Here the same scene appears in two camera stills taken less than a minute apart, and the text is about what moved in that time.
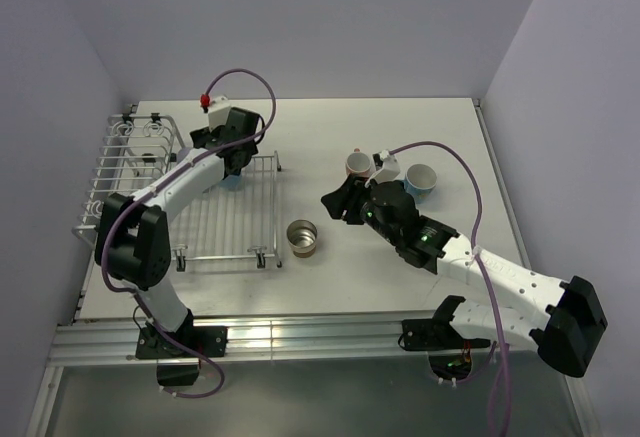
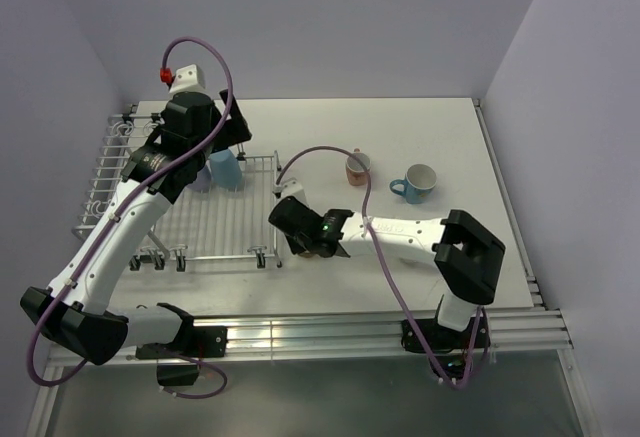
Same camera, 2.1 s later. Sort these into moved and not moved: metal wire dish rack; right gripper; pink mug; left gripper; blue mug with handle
Moved: left gripper; right gripper
Not moved: blue mug with handle; pink mug; metal wire dish rack
